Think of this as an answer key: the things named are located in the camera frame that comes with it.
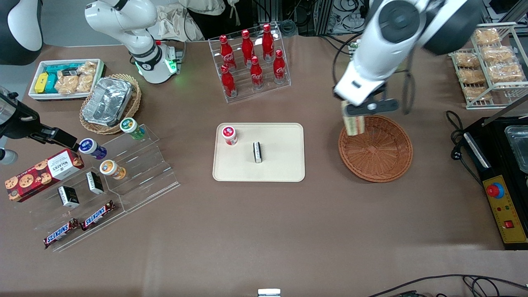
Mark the white plastic bin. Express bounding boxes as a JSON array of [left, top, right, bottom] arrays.
[[28, 59, 106, 101]]

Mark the black thin table cable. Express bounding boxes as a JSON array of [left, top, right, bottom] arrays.
[[367, 274, 528, 297]]

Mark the shiny metal tray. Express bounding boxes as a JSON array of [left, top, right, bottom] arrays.
[[504, 125, 528, 174]]

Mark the green lid cup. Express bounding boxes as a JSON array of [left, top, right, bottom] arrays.
[[120, 118, 146, 140]]

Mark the clear acrylic bottle rack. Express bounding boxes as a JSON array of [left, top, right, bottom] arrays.
[[208, 23, 292, 104]]

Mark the red emergency stop button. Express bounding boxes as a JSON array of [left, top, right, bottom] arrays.
[[486, 182, 505, 199]]

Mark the clear acrylic stepped shelf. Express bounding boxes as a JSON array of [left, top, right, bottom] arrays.
[[25, 124, 181, 253]]

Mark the beige person garment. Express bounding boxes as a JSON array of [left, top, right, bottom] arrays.
[[178, 0, 227, 16]]

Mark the black cable bundle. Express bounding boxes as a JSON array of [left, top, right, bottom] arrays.
[[231, 0, 374, 38]]

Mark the bagged bread pack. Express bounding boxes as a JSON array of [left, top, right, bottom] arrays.
[[464, 86, 492, 101], [459, 68, 486, 84], [474, 28, 500, 45], [482, 45, 513, 63], [455, 52, 481, 69], [488, 63, 525, 82]]

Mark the black yellow control box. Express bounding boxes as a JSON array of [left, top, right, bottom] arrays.
[[462, 117, 528, 250]]

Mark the red lid cup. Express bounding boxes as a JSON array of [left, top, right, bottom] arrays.
[[222, 126, 238, 146]]

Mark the yellow small box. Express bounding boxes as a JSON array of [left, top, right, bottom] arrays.
[[35, 73, 50, 94]]

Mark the beige plastic tray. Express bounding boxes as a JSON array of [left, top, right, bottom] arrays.
[[212, 123, 306, 182]]

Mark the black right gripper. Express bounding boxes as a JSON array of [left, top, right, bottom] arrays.
[[0, 94, 80, 151]]

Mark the black cable with plug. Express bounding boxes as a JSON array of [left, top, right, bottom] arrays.
[[445, 110, 469, 162]]

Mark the aluminium foil tray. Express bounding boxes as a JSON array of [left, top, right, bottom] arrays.
[[82, 77, 133, 127]]

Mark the triangle sandwich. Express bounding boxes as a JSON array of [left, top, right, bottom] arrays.
[[341, 101, 366, 137]]

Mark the clear bagged fried snack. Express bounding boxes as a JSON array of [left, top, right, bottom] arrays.
[[55, 74, 80, 94], [78, 62, 98, 92]]

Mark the light wicker basket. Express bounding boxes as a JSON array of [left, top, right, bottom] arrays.
[[80, 73, 142, 135]]

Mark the purple lid cup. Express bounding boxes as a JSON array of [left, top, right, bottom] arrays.
[[78, 138, 108, 160]]

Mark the teal long box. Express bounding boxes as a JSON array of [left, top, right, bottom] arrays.
[[45, 63, 80, 75]]

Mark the Snickers bar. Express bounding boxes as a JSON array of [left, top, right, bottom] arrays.
[[81, 200, 116, 231], [43, 218, 80, 250]]

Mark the white wire rack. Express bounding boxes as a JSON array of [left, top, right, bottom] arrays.
[[449, 23, 528, 110]]

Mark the red Walkers cookie box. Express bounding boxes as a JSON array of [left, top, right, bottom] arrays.
[[5, 148, 85, 203]]

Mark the orange lid cup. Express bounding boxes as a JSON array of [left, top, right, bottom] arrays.
[[99, 160, 127, 180]]

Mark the red cola bottle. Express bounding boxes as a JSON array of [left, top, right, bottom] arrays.
[[273, 49, 287, 84], [220, 65, 237, 98], [241, 30, 255, 66], [250, 56, 264, 90], [262, 24, 275, 61], [219, 35, 237, 71]]

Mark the brown round wicker basket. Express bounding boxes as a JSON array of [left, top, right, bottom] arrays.
[[338, 115, 413, 183]]

